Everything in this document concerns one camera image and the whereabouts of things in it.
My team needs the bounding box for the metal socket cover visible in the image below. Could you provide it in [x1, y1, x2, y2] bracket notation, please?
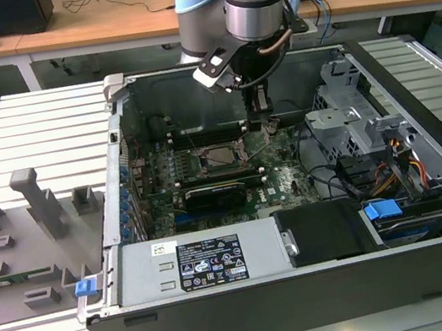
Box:
[238, 122, 277, 163]

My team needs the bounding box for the thin metal locking lever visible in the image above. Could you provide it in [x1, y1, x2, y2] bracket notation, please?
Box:
[184, 132, 200, 156]
[240, 136, 254, 163]

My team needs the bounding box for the black RAM slot bank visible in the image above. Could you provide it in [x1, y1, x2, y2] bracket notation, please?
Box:
[172, 165, 270, 200]
[166, 120, 250, 152]

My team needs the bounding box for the CPU socket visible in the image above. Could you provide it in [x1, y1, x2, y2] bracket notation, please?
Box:
[194, 138, 256, 181]

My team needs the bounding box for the metal drive cage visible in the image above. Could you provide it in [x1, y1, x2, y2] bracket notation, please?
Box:
[295, 47, 420, 167]

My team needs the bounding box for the green motherboard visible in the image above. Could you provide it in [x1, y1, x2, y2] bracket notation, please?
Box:
[125, 110, 332, 242]

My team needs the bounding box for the black graphics card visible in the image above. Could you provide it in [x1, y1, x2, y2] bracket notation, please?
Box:
[181, 178, 251, 218]

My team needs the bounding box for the wooden office desk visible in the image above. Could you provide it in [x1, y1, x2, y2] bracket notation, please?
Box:
[0, 0, 442, 100]

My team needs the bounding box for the black plastic shroud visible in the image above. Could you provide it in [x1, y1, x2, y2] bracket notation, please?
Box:
[272, 191, 390, 271]

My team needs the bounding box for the blue disk carrier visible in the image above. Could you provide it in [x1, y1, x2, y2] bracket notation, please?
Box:
[362, 188, 442, 252]

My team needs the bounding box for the grey power supply unit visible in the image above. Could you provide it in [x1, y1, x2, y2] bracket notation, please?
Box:
[108, 212, 305, 308]

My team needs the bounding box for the black open PC case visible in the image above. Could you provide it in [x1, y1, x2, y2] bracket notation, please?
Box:
[38, 15, 442, 331]

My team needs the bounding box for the blue case latch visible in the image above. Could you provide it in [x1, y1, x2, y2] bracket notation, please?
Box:
[72, 275, 99, 299]

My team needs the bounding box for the grey parts rack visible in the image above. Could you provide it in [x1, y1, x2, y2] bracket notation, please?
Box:
[0, 155, 125, 328]

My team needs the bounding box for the green RAM stick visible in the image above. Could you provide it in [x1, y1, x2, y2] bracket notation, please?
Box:
[0, 266, 53, 287]

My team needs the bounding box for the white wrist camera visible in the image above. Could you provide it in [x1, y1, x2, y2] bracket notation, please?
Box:
[187, 44, 244, 100]

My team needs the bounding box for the blue cable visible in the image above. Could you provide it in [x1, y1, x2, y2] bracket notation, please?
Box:
[303, 0, 339, 46]

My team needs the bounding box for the black internal cable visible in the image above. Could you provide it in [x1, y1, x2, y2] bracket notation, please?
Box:
[290, 112, 364, 207]

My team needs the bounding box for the grey case release handle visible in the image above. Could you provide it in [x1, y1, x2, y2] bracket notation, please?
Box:
[100, 71, 132, 105]

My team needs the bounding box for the yellow red wire bundle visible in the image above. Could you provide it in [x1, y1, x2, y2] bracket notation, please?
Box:
[364, 130, 429, 198]

